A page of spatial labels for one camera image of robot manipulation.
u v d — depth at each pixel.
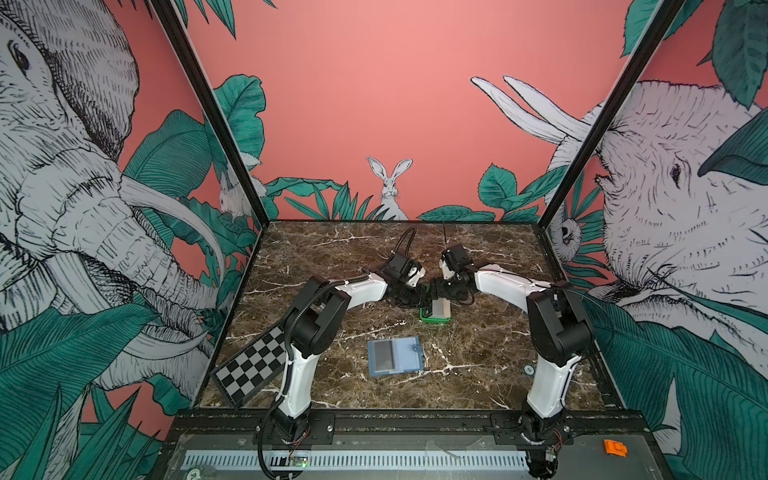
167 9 0.69
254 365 0.81
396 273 0.80
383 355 0.86
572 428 0.75
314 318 0.53
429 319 0.92
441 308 0.92
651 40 0.73
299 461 0.70
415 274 0.84
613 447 0.70
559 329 0.51
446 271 0.89
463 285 0.73
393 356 0.86
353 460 0.70
